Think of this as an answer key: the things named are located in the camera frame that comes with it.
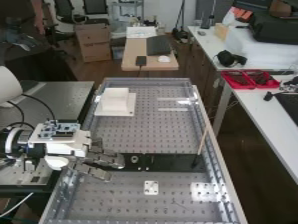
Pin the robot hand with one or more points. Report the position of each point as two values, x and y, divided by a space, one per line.
66 143

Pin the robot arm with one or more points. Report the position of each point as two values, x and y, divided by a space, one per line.
8 86

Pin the small round nut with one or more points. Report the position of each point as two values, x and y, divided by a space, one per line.
131 159

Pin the small white box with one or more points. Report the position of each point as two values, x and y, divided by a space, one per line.
116 100

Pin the square silver metal piece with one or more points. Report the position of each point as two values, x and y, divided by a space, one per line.
150 187

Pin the black plate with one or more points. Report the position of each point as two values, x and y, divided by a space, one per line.
173 162

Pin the black phone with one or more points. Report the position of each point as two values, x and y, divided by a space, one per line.
139 60

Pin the cardboard box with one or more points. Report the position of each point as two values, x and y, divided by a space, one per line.
93 43

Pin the thin stick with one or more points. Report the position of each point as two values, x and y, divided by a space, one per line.
202 141

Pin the wooden desk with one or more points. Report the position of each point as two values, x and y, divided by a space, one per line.
133 53

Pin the white mouse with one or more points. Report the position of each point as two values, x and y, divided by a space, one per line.
163 59

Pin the dark grey laptop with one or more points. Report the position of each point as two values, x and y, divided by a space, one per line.
158 45

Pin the black office chair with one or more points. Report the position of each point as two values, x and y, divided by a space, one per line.
66 11

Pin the red tray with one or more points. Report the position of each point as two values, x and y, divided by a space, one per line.
265 78
237 79

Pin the black headphones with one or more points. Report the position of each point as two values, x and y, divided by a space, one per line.
227 58

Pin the long white desk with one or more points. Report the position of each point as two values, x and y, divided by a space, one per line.
270 120

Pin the large black case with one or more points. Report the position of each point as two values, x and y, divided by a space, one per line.
276 28

